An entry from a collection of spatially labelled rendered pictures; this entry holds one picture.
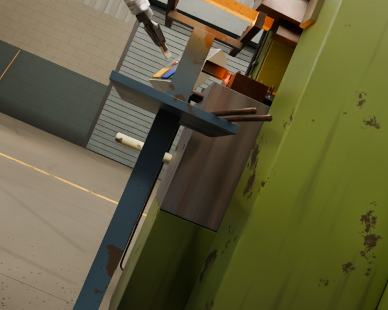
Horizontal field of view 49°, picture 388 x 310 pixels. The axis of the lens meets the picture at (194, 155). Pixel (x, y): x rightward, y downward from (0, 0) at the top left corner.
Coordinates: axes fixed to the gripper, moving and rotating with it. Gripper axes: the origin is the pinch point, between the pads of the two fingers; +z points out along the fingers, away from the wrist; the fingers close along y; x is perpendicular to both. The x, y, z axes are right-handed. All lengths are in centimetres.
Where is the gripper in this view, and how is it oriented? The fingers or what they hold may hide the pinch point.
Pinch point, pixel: (165, 50)
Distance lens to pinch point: 200.3
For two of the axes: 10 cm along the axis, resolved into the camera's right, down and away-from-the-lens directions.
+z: 4.7, 7.6, 4.5
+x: 7.3, -6.2, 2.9
